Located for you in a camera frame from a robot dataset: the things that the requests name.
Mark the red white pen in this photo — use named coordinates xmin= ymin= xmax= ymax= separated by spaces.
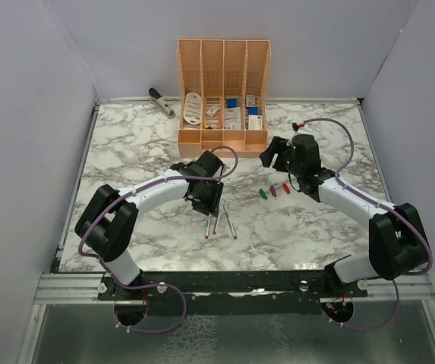
xmin=204 ymin=214 xmax=213 ymax=239

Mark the red pen cap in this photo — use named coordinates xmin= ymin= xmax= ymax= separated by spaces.
xmin=282 ymin=183 xmax=291 ymax=194

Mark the purple white pen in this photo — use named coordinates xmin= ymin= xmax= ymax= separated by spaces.
xmin=213 ymin=205 xmax=223 ymax=235

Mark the purple pen cap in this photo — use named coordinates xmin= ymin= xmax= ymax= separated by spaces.
xmin=270 ymin=185 xmax=277 ymax=197

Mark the green white pen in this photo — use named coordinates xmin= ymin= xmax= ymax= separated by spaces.
xmin=223 ymin=204 xmax=238 ymax=240

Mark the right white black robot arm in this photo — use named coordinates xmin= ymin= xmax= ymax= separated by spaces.
xmin=260 ymin=134 xmax=431 ymax=297

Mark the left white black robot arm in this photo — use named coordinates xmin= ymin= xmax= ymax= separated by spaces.
xmin=74 ymin=151 xmax=224 ymax=300

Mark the green pen cap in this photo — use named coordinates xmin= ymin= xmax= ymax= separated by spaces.
xmin=259 ymin=189 xmax=268 ymax=199

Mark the large white box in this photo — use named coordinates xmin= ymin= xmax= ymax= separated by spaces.
xmin=248 ymin=115 xmax=263 ymax=130

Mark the red white small box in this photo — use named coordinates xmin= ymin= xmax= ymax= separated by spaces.
xmin=245 ymin=94 xmax=257 ymax=108

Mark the white paper packet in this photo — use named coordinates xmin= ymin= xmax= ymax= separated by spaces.
xmin=223 ymin=107 xmax=242 ymax=130

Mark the blue stamp left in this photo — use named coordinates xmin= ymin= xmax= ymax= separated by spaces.
xmin=225 ymin=97 xmax=239 ymax=108

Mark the small white label box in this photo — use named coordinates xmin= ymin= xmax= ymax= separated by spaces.
xmin=206 ymin=105 xmax=219 ymax=117

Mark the orange plastic file organizer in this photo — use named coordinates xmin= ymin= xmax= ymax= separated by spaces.
xmin=177 ymin=39 xmax=271 ymax=158

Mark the white oval card pack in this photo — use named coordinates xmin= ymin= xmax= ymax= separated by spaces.
xmin=182 ymin=92 xmax=203 ymax=126

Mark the black grey stapler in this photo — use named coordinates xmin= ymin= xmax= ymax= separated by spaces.
xmin=148 ymin=87 xmax=175 ymax=119

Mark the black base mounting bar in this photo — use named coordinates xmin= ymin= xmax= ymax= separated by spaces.
xmin=98 ymin=270 xmax=367 ymax=316

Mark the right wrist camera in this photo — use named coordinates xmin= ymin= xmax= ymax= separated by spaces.
xmin=292 ymin=122 xmax=313 ymax=136

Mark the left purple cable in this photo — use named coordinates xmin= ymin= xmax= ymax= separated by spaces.
xmin=77 ymin=146 xmax=240 ymax=334

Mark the purple cable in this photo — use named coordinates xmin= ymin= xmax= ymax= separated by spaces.
xmin=292 ymin=118 xmax=433 ymax=333
xmin=77 ymin=146 xmax=240 ymax=334

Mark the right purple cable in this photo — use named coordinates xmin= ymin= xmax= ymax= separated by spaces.
xmin=292 ymin=118 xmax=433 ymax=333

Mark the aluminium frame rail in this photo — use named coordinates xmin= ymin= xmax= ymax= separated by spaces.
xmin=34 ymin=273 xmax=435 ymax=305

